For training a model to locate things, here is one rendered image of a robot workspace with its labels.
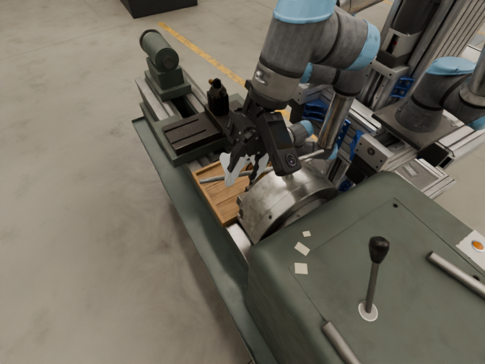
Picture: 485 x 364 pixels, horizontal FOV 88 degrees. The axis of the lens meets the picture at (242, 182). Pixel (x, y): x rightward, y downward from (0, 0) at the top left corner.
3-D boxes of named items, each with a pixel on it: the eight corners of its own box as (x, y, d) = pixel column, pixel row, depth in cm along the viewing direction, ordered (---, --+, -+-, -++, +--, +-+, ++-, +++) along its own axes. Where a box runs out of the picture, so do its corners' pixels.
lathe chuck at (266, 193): (320, 211, 98) (341, 162, 72) (253, 254, 91) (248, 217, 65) (306, 195, 103) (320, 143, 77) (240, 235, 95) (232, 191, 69)
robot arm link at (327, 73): (320, 35, 117) (334, 92, 81) (288, 32, 119) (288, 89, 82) (326, 3, 109) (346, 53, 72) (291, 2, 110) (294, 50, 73)
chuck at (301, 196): (326, 218, 96) (350, 170, 70) (258, 262, 89) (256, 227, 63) (320, 211, 98) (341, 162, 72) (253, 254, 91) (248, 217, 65)
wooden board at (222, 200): (293, 190, 113) (294, 185, 110) (223, 227, 102) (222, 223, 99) (256, 149, 128) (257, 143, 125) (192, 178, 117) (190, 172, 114)
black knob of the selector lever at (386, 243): (387, 258, 45) (400, 248, 41) (374, 267, 44) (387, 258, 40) (369, 240, 47) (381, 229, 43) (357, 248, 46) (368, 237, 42)
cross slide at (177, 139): (254, 124, 130) (254, 118, 126) (177, 156, 117) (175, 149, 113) (237, 105, 139) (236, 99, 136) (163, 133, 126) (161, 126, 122)
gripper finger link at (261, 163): (250, 163, 61) (255, 133, 54) (264, 179, 58) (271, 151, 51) (239, 167, 60) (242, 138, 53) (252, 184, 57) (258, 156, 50)
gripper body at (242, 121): (250, 131, 55) (270, 79, 47) (272, 156, 51) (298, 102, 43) (221, 134, 51) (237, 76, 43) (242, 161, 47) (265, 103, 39)
